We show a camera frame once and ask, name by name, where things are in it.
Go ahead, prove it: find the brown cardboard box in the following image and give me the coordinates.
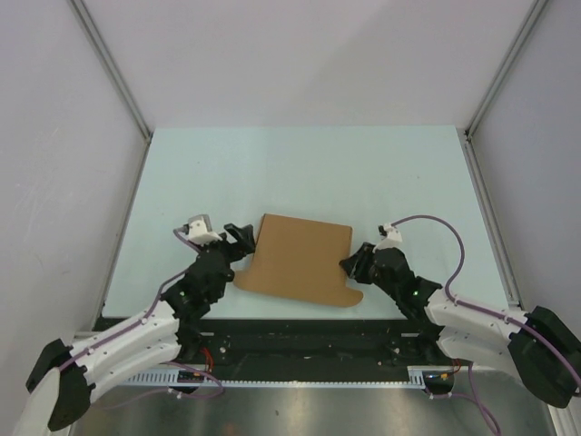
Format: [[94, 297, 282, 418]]
[[234, 213, 363, 308]]

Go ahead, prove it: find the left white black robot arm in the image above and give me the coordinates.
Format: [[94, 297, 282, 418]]
[[14, 215, 256, 435]]

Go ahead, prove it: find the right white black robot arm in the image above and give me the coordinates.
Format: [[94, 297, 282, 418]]
[[340, 243, 580, 409]]

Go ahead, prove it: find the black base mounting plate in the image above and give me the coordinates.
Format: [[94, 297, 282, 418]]
[[93, 317, 530, 367]]

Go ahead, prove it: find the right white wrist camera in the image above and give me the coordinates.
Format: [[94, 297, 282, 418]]
[[373, 223, 403, 252]]

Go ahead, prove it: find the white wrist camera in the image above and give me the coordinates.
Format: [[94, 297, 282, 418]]
[[184, 214, 223, 248], [373, 223, 403, 252]]

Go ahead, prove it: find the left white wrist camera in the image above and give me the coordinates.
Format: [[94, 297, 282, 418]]
[[184, 214, 223, 248]]

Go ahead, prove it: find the grey slotted cable duct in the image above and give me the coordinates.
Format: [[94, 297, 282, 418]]
[[120, 367, 455, 393]]

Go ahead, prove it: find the right aluminium frame post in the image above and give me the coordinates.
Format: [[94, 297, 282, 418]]
[[462, 0, 550, 137]]

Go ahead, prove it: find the aluminium frame post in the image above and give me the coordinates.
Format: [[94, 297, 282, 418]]
[[67, 0, 153, 144], [462, 0, 550, 137]]

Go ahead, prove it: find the left aluminium frame post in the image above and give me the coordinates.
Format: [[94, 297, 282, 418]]
[[67, 0, 153, 144]]

